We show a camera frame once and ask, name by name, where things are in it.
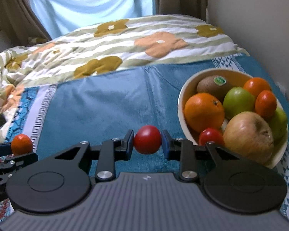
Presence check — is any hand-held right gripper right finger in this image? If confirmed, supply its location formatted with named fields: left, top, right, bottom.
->
left=161, top=130, right=240, bottom=181

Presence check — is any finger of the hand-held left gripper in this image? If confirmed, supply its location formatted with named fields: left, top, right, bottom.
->
left=0, top=152, right=39, bottom=177
left=0, top=140, right=14, bottom=158

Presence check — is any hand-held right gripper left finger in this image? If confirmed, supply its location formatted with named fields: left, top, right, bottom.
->
left=54, top=129, right=135, bottom=181

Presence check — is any small tangerine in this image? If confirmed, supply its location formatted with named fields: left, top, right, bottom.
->
left=11, top=134, right=34, bottom=156
left=243, top=77, right=271, bottom=98
left=255, top=90, right=277, bottom=119

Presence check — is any red cherry tomato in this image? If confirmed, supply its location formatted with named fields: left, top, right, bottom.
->
left=134, top=125, right=162, bottom=155
left=198, top=128, right=225, bottom=146

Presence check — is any large orange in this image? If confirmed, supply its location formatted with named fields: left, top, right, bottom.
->
left=184, top=93, right=225, bottom=134

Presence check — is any wrinkled brown apple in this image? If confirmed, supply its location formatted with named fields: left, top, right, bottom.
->
left=223, top=111, right=275, bottom=165

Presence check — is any green apple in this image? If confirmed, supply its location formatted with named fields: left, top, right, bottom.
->
left=267, top=107, right=288, bottom=142
left=223, top=87, right=256, bottom=120

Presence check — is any white fruit bowl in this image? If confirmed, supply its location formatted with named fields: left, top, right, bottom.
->
left=177, top=68, right=289, bottom=169

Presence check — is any blue patterned towel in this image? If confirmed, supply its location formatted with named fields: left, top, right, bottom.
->
left=4, top=52, right=289, bottom=222

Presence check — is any brown kiwi with green sticker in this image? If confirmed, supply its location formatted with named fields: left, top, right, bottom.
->
left=197, top=75, right=237, bottom=102

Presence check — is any floral striped quilt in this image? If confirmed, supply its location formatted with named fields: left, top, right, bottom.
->
left=0, top=14, right=250, bottom=138

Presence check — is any light blue sheer curtain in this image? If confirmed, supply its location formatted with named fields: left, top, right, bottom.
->
left=26, top=0, right=157, bottom=39

